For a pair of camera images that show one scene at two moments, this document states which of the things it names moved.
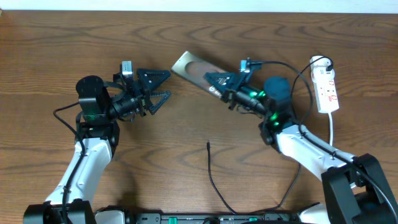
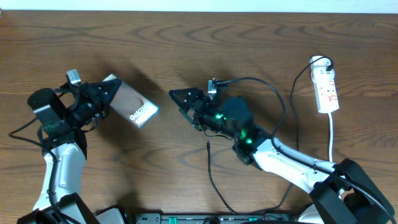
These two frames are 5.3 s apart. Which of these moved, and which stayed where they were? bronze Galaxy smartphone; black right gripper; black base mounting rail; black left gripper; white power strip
Moved: black left gripper; black right gripper; bronze Galaxy smartphone
Stayed: black base mounting rail; white power strip
